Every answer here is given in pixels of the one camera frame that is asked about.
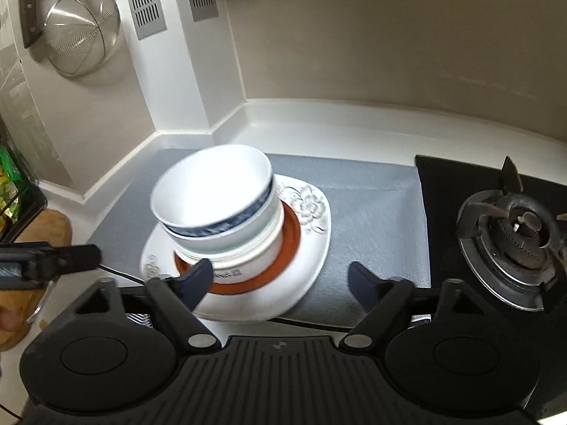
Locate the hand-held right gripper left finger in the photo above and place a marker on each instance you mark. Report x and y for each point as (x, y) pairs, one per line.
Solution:
(197, 283)

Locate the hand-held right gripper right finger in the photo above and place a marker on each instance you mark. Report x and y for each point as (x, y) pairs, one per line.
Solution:
(363, 283)

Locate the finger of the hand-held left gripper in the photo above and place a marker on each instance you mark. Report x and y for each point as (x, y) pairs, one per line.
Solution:
(71, 259)

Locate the cream bowl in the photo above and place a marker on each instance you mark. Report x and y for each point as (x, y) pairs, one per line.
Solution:
(252, 265)

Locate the large white flower plate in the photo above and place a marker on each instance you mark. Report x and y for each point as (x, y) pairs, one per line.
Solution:
(310, 248)

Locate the light blue ribbed bowl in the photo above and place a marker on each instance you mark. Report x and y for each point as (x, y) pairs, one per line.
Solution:
(248, 234)

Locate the brown round plate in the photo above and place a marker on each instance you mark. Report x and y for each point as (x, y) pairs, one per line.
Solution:
(290, 239)

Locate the white bowl blue pattern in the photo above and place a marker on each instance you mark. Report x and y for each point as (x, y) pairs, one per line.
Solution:
(208, 186)

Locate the person's left hand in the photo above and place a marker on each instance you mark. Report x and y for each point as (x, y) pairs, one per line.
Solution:
(9, 318)

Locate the wooden cutting board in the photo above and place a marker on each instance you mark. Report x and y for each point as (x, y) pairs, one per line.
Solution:
(53, 230)

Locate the black white patterned cloth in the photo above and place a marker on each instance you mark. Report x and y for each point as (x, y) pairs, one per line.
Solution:
(139, 318)

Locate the grey mat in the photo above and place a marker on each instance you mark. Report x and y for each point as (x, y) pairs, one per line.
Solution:
(376, 212)

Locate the green packets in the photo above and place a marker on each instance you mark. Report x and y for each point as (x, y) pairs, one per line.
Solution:
(9, 172)

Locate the black gas stove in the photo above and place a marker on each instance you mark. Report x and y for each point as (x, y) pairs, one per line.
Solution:
(443, 186)

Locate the stove burner pan support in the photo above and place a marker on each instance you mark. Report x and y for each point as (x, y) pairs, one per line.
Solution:
(518, 234)

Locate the hanging kitchen knife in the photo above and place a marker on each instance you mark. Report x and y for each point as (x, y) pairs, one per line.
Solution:
(33, 13)

